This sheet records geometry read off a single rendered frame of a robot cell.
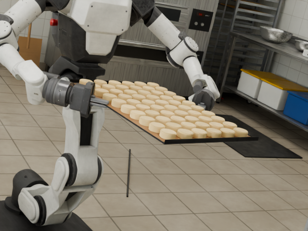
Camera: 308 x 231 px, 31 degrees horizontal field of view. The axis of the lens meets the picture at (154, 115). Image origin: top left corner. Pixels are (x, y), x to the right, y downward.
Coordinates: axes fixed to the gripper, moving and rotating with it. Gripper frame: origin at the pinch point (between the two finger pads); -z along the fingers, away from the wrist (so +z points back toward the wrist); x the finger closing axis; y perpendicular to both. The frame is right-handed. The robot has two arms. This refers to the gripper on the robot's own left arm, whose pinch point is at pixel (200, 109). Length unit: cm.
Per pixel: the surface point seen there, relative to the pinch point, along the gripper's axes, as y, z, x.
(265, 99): 60, 406, -71
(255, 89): 47, 423, -66
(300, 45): 81, 412, -6
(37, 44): -195, 368, -63
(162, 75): -55, 378, -67
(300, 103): 91, 364, -59
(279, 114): 76, 376, -77
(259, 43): 38, 413, -13
